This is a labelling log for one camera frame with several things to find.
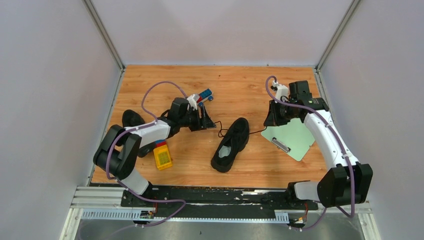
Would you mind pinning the black sneaker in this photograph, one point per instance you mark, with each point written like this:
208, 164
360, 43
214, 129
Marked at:
233, 142

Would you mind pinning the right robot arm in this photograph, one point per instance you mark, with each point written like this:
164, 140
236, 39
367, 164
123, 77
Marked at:
347, 181

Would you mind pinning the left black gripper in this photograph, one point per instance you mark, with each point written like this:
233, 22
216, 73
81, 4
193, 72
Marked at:
202, 123

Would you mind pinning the black shoelace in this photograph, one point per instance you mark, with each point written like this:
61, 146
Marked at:
221, 135

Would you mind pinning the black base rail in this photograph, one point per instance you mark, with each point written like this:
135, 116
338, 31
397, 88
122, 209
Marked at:
217, 202

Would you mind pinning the white cable duct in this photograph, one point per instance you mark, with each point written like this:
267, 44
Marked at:
142, 215

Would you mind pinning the yellow toy block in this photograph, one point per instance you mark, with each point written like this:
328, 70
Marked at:
162, 155

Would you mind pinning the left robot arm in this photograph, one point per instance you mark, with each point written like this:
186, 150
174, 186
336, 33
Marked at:
117, 153

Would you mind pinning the toy brick car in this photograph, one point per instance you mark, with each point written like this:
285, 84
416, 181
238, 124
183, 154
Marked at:
206, 95

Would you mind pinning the green clipboard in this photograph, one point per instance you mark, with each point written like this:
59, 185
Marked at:
294, 138

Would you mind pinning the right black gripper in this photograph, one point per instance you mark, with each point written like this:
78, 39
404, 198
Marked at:
272, 119

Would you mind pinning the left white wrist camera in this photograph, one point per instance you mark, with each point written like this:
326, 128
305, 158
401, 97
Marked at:
192, 100

